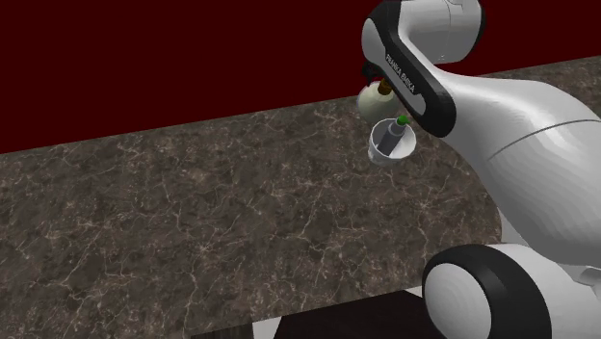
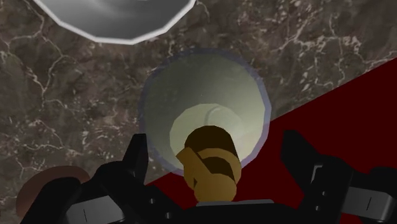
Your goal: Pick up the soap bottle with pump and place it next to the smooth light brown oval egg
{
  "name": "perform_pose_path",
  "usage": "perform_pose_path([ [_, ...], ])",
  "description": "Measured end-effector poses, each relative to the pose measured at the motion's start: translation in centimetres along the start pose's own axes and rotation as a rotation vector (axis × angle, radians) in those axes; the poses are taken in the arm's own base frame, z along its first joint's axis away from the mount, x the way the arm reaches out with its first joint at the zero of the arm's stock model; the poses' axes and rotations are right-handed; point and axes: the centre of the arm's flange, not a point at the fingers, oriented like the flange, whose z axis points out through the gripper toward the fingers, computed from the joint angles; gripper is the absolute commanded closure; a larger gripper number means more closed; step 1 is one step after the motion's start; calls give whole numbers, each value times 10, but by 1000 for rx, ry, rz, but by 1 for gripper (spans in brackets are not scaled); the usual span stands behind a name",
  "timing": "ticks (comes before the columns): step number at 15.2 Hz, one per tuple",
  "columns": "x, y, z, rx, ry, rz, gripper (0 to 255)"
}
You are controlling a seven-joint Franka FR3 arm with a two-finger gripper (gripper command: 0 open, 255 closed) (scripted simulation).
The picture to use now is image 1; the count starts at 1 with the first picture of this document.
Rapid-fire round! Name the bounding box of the pale round bottle brown neck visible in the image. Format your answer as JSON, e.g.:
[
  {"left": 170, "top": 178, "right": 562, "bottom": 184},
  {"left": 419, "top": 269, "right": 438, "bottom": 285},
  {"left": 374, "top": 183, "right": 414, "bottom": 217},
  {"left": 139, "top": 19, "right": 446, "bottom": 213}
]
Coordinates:
[{"left": 356, "top": 78, "right": 402, "bottom": 125}]

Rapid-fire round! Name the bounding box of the grey pen green cap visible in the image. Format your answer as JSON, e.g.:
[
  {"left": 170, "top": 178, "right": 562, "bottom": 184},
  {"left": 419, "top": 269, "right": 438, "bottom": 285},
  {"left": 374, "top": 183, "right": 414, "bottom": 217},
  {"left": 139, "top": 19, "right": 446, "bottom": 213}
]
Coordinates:
[{"left": 377, "top": 115, "right": 411, "bottom": 157}]

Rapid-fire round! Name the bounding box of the white cup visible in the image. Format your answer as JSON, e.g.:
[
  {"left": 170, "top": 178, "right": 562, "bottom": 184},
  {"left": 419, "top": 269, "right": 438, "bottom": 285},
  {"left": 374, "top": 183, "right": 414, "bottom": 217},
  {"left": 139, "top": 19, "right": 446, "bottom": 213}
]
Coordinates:
[{"left": 367, "top": 117, "right": 419, "bottom": 167}]

